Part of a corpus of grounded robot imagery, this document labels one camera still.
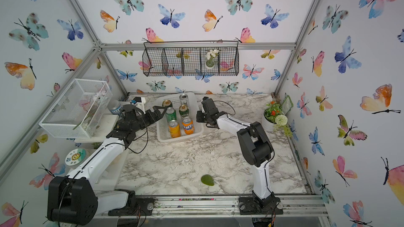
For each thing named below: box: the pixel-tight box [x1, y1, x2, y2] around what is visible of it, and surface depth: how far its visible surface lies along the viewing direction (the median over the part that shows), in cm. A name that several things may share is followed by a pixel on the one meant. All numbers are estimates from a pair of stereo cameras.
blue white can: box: [108, 99, 124, 115], surface depth 86 cm
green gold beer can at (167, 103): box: [162, 99, 174, 108], surface depth 102 cm
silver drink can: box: [179, 93, 189, 106], surface depth 101 cm
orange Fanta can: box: [182, 116, 195, 136], surface depth 93 cm
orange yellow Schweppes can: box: [168, 119, 181, 138], surface depth 93 cm
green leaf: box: [200, 174, 215, 187], surface depth 82 cm
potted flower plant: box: [261, 100, 294, 138], surface depth 91 cm
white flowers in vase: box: [205, 48, 220, 69], surface depth 90 cm
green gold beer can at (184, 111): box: [178, 104, 190, 118], surface depth 100 cm
